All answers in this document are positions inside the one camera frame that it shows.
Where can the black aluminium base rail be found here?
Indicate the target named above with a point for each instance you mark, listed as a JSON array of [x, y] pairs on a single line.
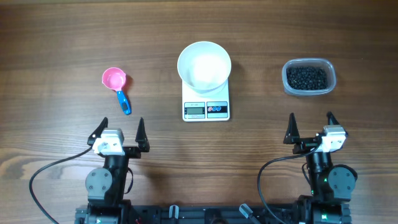
[[175, 214]]

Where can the clear container of black beans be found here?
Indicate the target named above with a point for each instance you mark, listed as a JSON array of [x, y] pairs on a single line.
[[308, 77]]

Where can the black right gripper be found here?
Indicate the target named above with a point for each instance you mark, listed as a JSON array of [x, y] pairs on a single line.
[[308, 145]]

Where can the white plastic bowl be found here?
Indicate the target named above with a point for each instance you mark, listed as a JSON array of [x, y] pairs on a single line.
[[204, 66]]

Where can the pink scoop with blue handle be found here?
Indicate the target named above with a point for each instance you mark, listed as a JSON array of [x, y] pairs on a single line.
[[114, 79]]

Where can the white digital kitchen scale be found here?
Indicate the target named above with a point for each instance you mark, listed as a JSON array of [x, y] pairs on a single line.
[[212, 105]]

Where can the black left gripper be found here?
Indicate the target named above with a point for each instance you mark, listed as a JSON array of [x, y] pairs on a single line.
[[131, 150]]

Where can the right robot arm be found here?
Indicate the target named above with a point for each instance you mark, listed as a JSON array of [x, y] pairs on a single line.
[[331, 185]]

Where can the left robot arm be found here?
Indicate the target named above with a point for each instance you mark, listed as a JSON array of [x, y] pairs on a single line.
[[106, 185]]

